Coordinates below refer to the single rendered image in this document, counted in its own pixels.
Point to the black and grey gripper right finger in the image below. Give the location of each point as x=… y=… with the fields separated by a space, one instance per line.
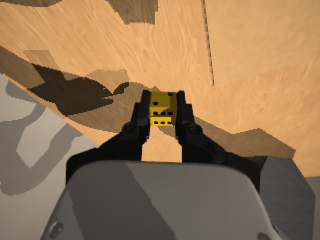
x=199 y=148

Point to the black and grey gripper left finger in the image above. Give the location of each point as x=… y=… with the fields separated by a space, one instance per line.
x=126 y=145

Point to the yellow die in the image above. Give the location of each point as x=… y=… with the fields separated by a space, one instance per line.
x=163 y=108

